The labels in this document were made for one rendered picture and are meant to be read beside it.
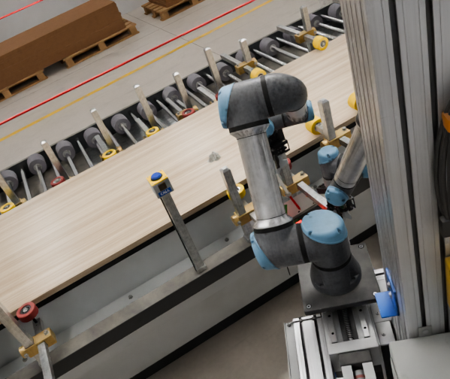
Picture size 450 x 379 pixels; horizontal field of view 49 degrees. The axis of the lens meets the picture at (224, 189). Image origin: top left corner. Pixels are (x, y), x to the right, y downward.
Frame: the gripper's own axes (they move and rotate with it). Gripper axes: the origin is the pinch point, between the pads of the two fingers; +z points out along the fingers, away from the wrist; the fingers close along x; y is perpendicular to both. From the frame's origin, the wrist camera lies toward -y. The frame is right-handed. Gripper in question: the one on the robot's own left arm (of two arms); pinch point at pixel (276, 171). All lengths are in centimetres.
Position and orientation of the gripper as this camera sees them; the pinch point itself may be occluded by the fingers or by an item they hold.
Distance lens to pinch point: 203.7
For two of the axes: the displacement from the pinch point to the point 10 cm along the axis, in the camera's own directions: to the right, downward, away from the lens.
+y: 8.5, -5.0, 1.8
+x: -4.3, -4.5, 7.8
